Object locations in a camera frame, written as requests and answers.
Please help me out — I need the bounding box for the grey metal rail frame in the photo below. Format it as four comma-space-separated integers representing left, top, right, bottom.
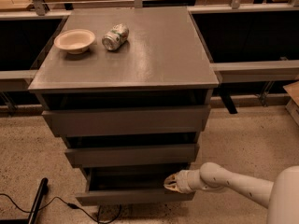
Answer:
1, 0, 298, 108

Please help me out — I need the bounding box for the grey top drawer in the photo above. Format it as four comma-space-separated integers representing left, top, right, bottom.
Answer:
42, 105, 210, 137

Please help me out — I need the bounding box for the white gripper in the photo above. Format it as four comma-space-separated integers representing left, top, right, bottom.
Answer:
164, 170, 203, 193

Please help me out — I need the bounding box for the grey bottom drawer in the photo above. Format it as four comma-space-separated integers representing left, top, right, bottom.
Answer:
76, 164, 194, 206

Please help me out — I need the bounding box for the grey middle drawer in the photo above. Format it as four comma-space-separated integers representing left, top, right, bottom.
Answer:
65, 144, 199, 168

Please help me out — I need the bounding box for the crushed silver soda can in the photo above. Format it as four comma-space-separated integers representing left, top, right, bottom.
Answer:
102, 23, 129, 51

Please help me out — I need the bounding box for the grey drawer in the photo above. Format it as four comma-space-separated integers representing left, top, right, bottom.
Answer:
42, 105, 210, 137
76, 164, 194, 206
65, 144, 199, 168

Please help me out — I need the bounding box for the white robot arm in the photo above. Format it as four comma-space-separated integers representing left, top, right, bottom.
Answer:
164, 162, 299, 224

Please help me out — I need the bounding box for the black floor cable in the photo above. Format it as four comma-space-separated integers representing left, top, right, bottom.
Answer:
0, 192, 122, 224

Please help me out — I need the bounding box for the grey drawer cabinet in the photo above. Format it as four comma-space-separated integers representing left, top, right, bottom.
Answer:
28, 7, 220, 207

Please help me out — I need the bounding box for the white paper bowl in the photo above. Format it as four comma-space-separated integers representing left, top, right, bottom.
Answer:
54, 29, 95, 54

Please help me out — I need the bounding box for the wooden board right edge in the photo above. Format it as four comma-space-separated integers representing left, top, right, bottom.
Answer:
284, 81, 299, 126

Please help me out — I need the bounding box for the black metal stand base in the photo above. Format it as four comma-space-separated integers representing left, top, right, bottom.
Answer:
0, 177, 49, 224

